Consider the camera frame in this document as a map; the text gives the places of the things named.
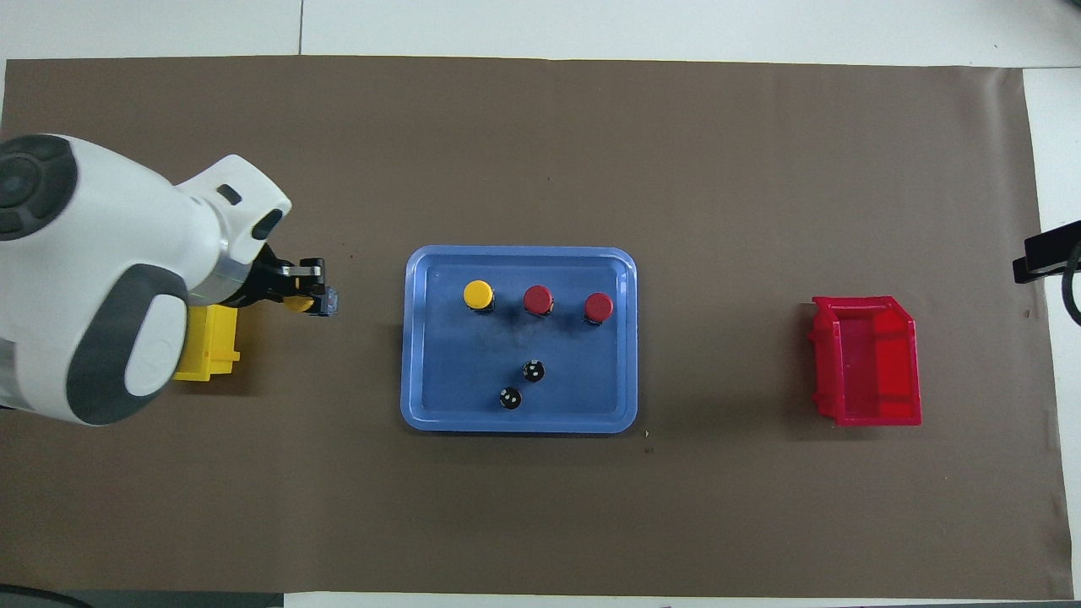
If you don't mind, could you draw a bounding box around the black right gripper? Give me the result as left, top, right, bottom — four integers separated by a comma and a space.
1013, 221, 1081, 285

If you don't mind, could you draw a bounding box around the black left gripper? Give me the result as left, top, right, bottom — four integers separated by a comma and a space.
236, 243, 332, 319

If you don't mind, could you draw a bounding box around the blue plastic tray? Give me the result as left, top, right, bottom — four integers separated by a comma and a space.
399, 245, 639, 435

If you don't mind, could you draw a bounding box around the yellow plastic parts bin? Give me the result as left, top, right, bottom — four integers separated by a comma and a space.
173, 304, 242, 383

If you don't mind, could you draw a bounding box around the red plastic parts bin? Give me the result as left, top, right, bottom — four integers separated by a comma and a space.
807, 296, 923, 427

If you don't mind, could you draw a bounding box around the brown paper table mat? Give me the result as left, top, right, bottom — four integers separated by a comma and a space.
0, 55, 1073, 600

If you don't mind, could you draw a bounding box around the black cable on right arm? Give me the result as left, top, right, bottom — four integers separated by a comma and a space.
1060, 241, 1081, 328

